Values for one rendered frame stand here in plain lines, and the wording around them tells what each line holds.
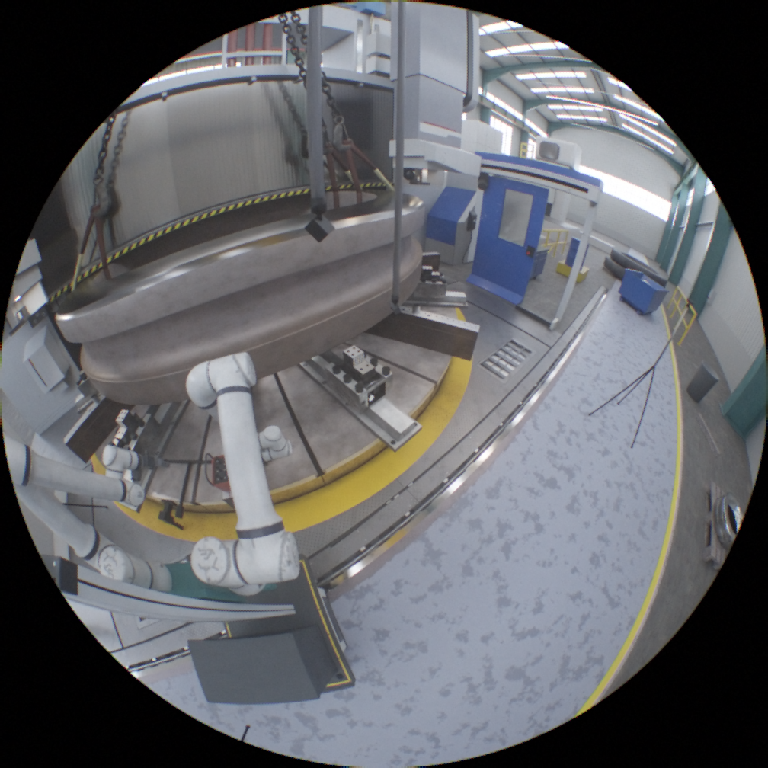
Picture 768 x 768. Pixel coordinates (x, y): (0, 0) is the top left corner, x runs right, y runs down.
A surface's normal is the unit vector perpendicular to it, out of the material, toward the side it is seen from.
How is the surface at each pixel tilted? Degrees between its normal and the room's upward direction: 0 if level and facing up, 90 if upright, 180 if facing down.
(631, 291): 90
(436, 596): 0
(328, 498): 0
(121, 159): 90
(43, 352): 90
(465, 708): 0
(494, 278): 90
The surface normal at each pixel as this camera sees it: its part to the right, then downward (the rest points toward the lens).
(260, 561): 0.15, -0.31
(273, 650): 0.01, -0.71
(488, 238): -0.76, 0.45
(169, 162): 0.65, 0.54
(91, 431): 0.92, 0.29
